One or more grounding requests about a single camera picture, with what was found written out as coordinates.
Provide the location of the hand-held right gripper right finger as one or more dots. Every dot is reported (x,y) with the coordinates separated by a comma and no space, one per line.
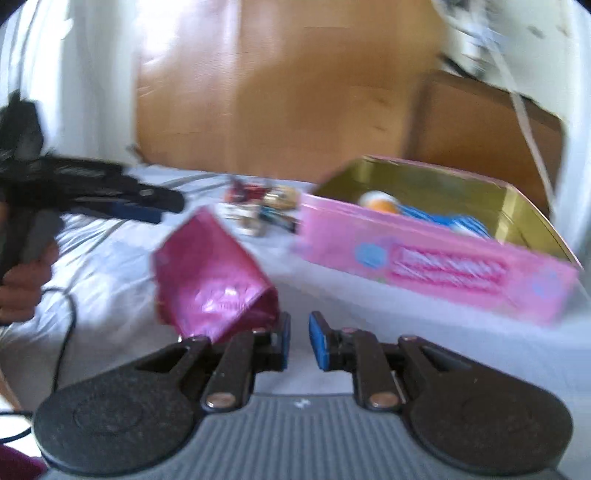
(318,344)

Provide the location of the blue polka dot box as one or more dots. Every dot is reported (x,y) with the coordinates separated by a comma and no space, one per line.
(443,219)

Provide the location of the grey striped bed sheet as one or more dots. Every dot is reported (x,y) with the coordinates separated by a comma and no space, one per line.
(115,258)

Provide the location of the small white orange jar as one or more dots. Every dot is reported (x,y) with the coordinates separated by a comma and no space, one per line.
(378,202)

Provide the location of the person's magenta clothing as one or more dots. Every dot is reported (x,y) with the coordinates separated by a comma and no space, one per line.
(18,464)

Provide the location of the magenta foil packet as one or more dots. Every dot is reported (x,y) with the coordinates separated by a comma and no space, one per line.
(207,277)

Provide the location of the pink biscuit tin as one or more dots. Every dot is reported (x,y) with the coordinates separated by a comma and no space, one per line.
(415,263)

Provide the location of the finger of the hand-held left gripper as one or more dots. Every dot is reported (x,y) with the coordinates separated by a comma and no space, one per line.
(157,196)
(138,214)

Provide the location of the person's left hand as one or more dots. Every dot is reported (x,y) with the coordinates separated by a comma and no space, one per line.
(23,286)

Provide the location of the pile of small assorted packets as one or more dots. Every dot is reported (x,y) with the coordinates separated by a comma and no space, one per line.
(258,207)

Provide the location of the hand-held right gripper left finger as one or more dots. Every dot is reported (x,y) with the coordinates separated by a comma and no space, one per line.
(284,344)

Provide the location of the wood-pattern vinyl sheet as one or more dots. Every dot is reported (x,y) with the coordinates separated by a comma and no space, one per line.
(277,92)

